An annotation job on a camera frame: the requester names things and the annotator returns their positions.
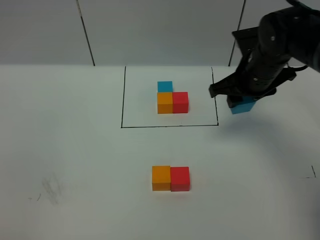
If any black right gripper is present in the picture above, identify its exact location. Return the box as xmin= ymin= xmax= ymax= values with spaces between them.
xmin=209 ymin=53 xmax=297 ymax=108

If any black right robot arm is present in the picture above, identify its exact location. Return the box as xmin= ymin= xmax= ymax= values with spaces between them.
xmin=208 ymin=0 xmax=320 ymax=109

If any red template block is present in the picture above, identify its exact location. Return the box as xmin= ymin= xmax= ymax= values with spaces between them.
xmin=172 ymin=92 xmax=189 ymax=114

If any orange template block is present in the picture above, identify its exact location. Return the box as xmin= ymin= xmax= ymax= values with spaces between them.
xmin=157 ymin=92 xmax=173 ymax=114

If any blue template block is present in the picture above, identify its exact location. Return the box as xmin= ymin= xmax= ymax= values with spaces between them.
xmin=157 ymin=81 xmax=173 ymax=93

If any black braided cable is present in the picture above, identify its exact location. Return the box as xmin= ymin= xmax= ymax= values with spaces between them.
xmin=284 ymin=63 xmax=309 ymax=72

